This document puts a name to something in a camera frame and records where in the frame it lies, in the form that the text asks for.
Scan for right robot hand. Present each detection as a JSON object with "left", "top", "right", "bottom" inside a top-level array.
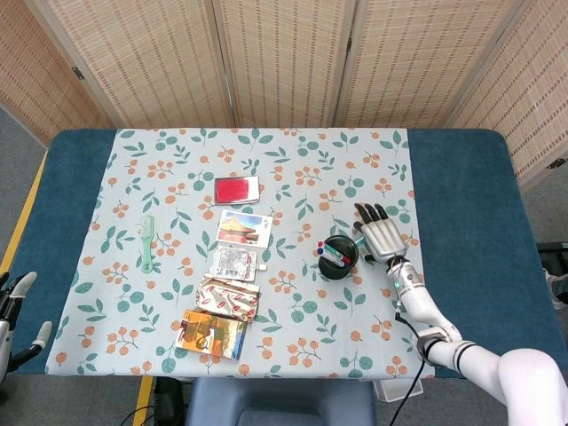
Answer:
[{"left": 352, "top": 202, "right": 412, "bottom": 264}]

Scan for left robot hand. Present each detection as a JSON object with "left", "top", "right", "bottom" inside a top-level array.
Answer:
[{"left": 0, "top": 271, "right": 53, "bottom": 383}]

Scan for blue capped marker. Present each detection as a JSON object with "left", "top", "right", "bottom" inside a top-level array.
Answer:
[{"left": 316, "top": 247, "right": 347, "bottom": 268}]

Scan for red pen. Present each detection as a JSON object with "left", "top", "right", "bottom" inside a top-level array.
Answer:
[{"left": 316, "top": 241, "right": 352, "bottom": 266}]

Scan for black mesh pen holder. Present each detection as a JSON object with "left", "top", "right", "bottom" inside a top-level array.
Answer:
[{"left": 318, "top": 234, "right": 359, "bottom": 280}]

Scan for blue plush table cover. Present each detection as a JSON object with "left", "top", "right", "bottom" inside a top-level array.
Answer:
[{"left": 0, "top": 127, "right": 568, "bottom": 383}]

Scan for floral tablecloth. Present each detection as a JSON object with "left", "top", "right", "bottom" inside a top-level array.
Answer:
[{"left": 43, "top": 127, "right": 436, "bottom": 381}]

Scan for palace picture postcard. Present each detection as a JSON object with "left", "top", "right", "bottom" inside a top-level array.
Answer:
[{"left": 216, "top": 209, "right": 274, "bottom": 249}]

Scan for silver spout pouch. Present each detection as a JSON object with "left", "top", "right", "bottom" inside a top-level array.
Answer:
[{"left": 209, "top": 246, "right": 267, "bottom": 283}]

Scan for white plastic box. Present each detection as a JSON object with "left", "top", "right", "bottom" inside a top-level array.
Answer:
[{"left": 371, "top": 378, "right": 423, "bottom": 403}]

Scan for red ink pad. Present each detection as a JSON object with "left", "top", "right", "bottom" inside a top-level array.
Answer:
[{"left": 214, "top": 175, "right": 261, "bottom": 206}]

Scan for gold foil bag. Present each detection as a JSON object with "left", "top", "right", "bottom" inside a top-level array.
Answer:
[{"left": 194, "top": 273, "right": 262, "bottom": 324}]

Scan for black object under table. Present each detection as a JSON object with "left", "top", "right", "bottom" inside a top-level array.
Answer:
[{"left": 153, "top": 375, "right": 193, "bottom": 409}]

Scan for green plastic comb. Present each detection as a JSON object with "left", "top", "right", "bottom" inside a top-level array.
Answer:
[{"left": 139, "top": 215, "right": 156, "bottom": 274}]

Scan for blue padded chair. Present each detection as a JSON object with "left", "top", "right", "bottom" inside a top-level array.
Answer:
[{"left": 185, "top": 376, "right": 378, "bottom": 426}]

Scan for orange snack box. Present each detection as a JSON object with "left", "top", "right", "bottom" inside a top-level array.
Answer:
[{"left": 174, "top": 309, "right": 249, "bottom": 360}]

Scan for bamboo folding screen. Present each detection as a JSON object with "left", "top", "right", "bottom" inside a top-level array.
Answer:
[{"left": 0, "top": 0, "right": 568, "bottom": 187}]

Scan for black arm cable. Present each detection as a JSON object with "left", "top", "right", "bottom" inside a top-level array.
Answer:
[{"left": 385, "top": 310, "right": 428, "bottom": 426}]

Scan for black floor cables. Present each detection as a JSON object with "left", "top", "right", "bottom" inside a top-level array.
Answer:
[{"left": 119, "top": 398, "right": 156, "bottom": 426}]

